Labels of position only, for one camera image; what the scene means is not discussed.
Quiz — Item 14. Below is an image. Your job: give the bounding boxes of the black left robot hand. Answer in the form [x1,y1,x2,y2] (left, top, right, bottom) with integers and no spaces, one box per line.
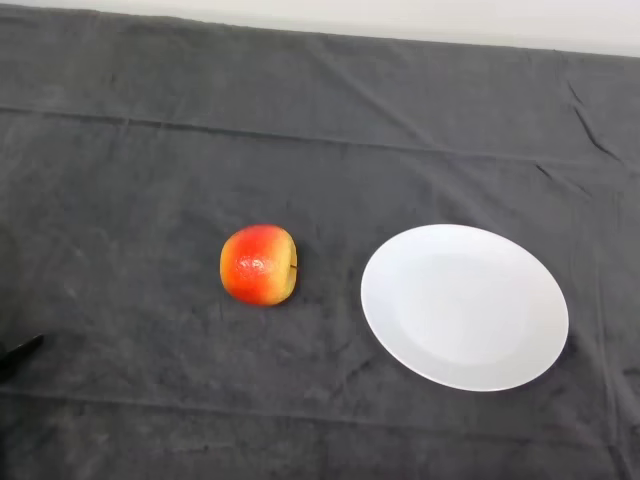
[0,334,45,382]

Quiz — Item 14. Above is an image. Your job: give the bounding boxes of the red yellow apple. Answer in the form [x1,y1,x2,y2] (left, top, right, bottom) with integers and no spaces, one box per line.
[219,224,300,308]

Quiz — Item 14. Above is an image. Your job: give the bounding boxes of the white round plate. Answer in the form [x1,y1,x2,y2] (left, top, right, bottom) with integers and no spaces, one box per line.
[359,223,571,393]

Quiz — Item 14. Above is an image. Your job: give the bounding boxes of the black cloth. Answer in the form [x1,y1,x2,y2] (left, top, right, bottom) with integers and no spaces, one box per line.
[0,3,640,480]

